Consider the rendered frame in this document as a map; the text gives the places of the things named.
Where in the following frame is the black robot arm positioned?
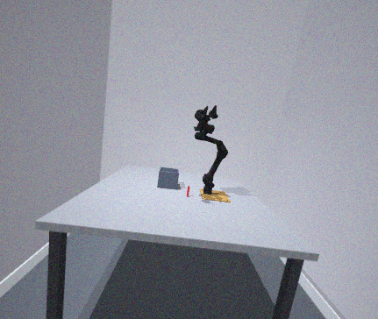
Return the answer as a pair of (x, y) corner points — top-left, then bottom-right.
(194, 123), (228, 195)

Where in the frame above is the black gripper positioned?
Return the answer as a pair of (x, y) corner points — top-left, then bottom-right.
(195, 105), (218, 126)

